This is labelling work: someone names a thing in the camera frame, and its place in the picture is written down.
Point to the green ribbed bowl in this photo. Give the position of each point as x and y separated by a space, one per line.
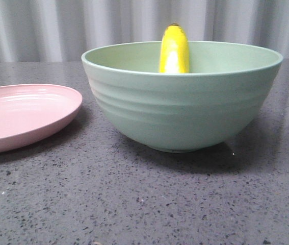
223 92

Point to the yellow banana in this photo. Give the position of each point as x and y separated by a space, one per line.
174 53

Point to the pink plate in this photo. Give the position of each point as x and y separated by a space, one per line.
32 112

